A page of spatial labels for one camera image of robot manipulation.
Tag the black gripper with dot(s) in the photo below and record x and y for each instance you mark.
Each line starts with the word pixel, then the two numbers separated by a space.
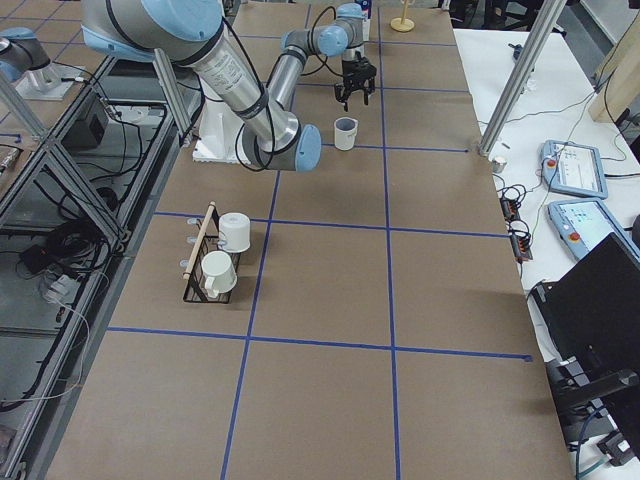
pixel 355 69

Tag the white mug purple rim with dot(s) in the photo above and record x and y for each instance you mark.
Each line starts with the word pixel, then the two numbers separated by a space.
pixel 345 132

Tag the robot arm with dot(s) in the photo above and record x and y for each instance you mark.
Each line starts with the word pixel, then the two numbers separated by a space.
pixel 191 33
pixel 21 51

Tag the blue milk carton green cap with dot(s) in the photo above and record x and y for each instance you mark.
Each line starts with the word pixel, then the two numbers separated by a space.
pixel 366 7

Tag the white cup upside down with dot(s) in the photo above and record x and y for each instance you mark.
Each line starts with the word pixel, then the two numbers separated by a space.
pixel 234 232

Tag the wooden mug tree stand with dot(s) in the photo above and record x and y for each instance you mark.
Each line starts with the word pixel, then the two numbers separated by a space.
pixel 403 23

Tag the small metal cylinder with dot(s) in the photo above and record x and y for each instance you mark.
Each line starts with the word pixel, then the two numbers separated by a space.
pixel 498 164

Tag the black power strip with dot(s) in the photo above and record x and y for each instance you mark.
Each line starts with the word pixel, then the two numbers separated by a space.
pixel 518 230

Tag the teach pendant far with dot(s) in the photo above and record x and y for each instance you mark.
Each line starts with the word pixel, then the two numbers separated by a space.
pixel 573 169

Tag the teach pendant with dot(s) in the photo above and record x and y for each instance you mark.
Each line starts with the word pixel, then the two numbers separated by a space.
pixel 583 224
pixel 573 169

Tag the teach pendant near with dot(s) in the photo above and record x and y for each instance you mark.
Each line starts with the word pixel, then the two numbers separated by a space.
pixel 583 224

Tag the black laptop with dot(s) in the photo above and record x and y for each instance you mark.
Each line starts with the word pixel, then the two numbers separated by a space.
pixel 592 312

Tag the white pedestal column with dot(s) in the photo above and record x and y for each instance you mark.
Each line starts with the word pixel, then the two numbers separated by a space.
pixel 217 132

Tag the aluminium frame post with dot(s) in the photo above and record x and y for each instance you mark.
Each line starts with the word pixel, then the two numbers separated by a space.
pixel 541 29

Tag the white cup with handle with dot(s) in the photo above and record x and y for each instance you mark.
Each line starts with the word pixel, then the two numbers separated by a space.
pixel 219 273

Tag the black wire cup rack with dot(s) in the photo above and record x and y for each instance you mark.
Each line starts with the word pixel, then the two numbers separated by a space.
pixel 204 242

